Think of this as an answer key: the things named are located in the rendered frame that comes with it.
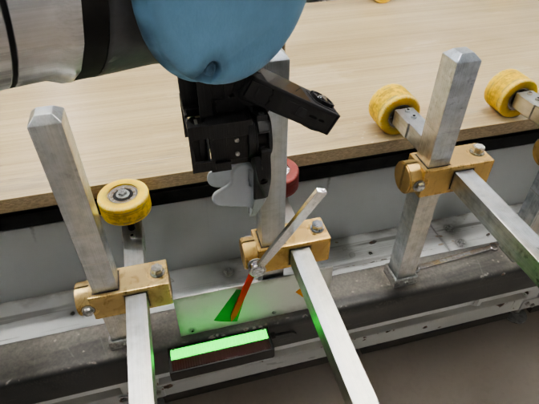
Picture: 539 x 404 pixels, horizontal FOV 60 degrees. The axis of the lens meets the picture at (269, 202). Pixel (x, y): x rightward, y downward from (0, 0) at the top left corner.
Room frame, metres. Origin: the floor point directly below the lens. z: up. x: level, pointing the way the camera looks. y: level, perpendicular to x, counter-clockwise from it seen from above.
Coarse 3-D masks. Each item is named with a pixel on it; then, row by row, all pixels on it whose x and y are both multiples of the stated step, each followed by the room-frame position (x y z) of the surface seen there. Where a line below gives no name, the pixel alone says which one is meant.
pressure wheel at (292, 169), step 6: (288, 162) 0.64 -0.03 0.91; (288, 168) 0.63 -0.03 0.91; (294, 168) 0.63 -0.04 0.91; (288, 174) 0.61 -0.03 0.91; (294, 174) 0.61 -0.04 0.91; (288, 180) 0.59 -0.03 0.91; (294, 180) 0.60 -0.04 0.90; (288, 186) 0.59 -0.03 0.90; (294, 186) 0.60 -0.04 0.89; (288, 192) 0.59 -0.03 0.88
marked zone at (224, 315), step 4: (236, 292) 0.46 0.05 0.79; (240, 292) 0.46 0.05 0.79; (232, 296) 0.46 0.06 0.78; (236, 296) 0.46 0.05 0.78; (232, 300) 0.46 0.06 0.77; (236, 300) 0.46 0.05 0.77; (228, 304) 0.46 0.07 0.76; (232, 304) 0.46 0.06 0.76; (224, 308) 0.45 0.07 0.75; (228, 308) 0.46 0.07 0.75; (232, 308) 0.46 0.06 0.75; (240, 308) 0.46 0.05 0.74; (220, 312) 0.45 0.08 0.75; (224, 312) 0.45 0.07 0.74; (228, 312) 0.46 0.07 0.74; (220, 316) 0.45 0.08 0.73; (224, 316) 0.45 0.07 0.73; (228, 316) 0.46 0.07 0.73; (216, 320) 0.45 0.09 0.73; (220, 320) 0.45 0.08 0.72; (224, 320) 0.45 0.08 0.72; (228, 320) 0.46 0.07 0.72; (236, 320) 0.46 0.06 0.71
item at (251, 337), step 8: (240, 336) 0.44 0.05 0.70; (248, 336) 0.44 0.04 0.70; (256, 336) 0.44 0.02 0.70; (264, 336) 0.44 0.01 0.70; (200, 344) 0.42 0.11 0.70; (208, 344) 0.42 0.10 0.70; (216, 344) 0.42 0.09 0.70; (224, 344) 0.42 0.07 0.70; (232, 344) 0.42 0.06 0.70; (240, 344) 0.42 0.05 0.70; (176, 352) 0.41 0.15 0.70; (184, 352) 0.41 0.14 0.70; (192, 352) 0.41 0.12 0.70; (200, 352) 0.41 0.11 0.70
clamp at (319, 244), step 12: (300, 228) 0.52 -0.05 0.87; (324, 228) 0.52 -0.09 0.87; (240, 240) 0.50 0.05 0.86; (252, 240) 0.49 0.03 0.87; (288, 240) 0.49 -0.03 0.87; (300, 240) 0.49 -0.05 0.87; (312, 240) 0.49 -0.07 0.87; (324, 240) 0.50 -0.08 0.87; (252, 252) 0.47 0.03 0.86; (264, 252) 0.47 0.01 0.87; (288, 252) 0.48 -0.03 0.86; (312, 252) 0.49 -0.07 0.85; (324, 252) 0.50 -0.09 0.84; (276, 264) 0.48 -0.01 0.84; (288, 264) 0.48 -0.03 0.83
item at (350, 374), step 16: (288, 208) 0.58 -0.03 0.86; (304, 256) 0.47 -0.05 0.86; (304, 272) 0.44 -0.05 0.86; (320, 272) 0.44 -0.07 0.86; (304, 288) 0.42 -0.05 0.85; (320, 288) 0.41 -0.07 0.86; (320, 304) 0.38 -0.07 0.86; (320, 320) 0.36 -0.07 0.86; (336, 320) 0.36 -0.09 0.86; (320, 336) 0.35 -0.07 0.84; (336, 336) 0.33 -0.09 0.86; (336, 352) 0.31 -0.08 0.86; (352, 352) 0.31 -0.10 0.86; (336, 368) 0.29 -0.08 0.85; (352, 368) 0.29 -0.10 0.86; (352, 384) 0.27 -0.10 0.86; (368, 384) 0.27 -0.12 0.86; (352, 400) 0.25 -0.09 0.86; (368, 400) 0.25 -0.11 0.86
